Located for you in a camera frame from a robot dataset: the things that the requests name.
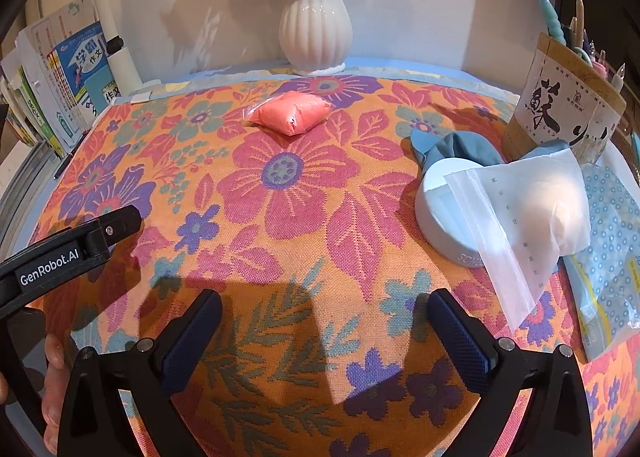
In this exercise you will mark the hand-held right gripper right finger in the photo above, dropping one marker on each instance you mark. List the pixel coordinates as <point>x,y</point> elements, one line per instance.
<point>462,347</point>

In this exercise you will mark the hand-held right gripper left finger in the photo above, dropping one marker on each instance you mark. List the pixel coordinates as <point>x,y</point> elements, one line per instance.
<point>192,352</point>

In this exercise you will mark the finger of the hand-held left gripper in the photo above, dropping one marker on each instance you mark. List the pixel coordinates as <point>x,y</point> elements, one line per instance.
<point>117,226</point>

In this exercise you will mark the orange clay packet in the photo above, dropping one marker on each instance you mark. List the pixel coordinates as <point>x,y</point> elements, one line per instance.
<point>290,112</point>

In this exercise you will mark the person's left hand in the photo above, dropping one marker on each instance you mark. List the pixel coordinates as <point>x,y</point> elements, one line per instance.
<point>55,377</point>

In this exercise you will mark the stack of flat magazines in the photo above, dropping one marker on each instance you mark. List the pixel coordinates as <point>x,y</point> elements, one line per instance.
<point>27,177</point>

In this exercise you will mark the small white block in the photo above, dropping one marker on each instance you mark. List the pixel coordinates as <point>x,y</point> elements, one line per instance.
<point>141,97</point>

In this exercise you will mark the light blue round box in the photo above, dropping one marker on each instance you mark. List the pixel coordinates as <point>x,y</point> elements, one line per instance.
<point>440,217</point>

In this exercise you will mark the clear zip bag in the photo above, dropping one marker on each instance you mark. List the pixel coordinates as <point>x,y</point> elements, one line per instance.
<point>520,217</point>

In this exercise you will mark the row of standing books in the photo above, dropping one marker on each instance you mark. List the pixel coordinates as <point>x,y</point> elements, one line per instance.
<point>65,72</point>

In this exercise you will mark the white desk lamp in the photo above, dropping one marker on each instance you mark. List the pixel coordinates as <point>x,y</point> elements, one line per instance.
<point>117,47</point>

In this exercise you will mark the orange floral tablecloth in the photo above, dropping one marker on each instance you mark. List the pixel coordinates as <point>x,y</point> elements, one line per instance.
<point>300,197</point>

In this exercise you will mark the blue dotted cloth packet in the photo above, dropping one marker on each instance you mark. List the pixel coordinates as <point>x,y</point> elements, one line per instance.
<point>615,237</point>

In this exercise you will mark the grey blue cloth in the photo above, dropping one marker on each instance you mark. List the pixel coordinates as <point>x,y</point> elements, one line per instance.
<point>465,147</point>

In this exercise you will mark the printed paper pen holder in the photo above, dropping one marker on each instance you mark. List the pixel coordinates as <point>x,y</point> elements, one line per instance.
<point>555,97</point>

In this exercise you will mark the white ribbed vase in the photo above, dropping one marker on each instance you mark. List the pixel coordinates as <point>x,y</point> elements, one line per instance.
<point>315,22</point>

